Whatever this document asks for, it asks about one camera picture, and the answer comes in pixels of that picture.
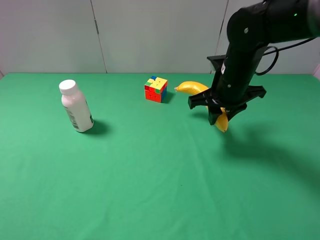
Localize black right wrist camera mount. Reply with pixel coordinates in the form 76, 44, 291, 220
206, 54, 226, 73

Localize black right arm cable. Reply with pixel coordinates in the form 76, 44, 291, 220
254, 36, 318, 76

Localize white plastic bottle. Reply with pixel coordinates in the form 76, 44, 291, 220
58, 79, 94, 133

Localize multicolour puzzle cube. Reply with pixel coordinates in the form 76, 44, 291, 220
144, 76, 168, 103

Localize green tablecloth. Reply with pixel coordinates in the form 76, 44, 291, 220
0, 73, 320, 240

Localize yellow banana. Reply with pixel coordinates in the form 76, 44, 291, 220
174, 81, 229, 133

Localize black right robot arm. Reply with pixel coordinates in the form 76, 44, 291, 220
188, 0, 320, 125

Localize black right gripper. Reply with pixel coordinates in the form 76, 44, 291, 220
188, 65, 267, 126

